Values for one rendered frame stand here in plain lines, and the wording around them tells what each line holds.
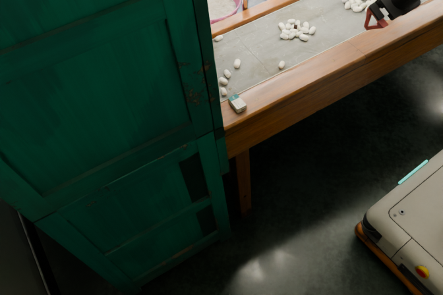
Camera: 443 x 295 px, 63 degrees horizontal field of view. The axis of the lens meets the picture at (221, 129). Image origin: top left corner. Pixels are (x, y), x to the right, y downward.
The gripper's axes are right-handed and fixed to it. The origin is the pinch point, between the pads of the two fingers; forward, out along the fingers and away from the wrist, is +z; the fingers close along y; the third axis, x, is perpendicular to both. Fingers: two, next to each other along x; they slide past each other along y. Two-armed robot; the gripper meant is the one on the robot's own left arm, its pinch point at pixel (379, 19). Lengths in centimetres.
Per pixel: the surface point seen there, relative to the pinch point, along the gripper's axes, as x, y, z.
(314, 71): 0.0, 9.2, 26.0
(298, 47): -11.8, 2.9, 34.8
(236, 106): -3.4, 39.8, 25.4
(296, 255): 60, 34, 81
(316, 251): 63, 27, 80
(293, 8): -29, -11, 43
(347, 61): 3.1, -2.4, 24.4
